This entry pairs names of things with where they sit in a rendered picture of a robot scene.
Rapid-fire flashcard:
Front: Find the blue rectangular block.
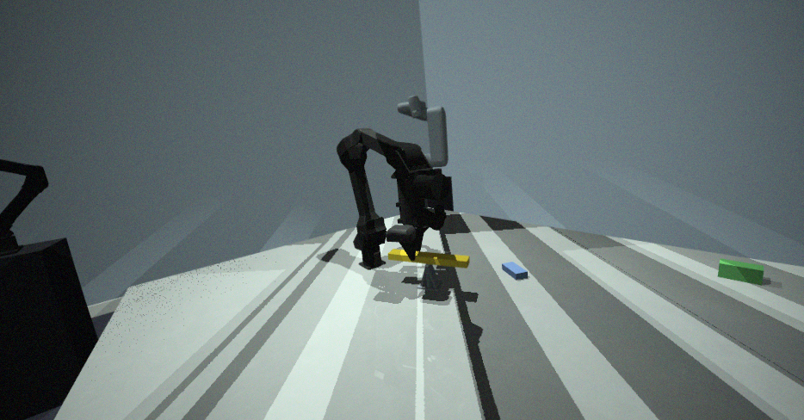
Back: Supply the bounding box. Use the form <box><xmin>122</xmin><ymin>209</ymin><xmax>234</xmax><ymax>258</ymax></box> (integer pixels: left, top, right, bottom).
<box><xmin>502</xmin><ymin>262</ymin><xmax>528</xmax><ymax>280</ymax></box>

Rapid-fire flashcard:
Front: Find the green triangular prism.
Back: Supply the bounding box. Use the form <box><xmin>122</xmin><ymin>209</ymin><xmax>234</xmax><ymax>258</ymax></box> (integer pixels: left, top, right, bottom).
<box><xmin>718</xmin><ymin>259</ymin><xmax>764</xmax><ymax>286</ymax></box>

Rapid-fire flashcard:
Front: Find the yellow bar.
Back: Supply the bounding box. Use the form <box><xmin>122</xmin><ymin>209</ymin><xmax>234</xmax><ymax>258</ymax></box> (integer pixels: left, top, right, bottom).
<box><xmin>388</xmin><ymin>249</ymin><xmax>470</xmax><ymax>269</ymax></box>

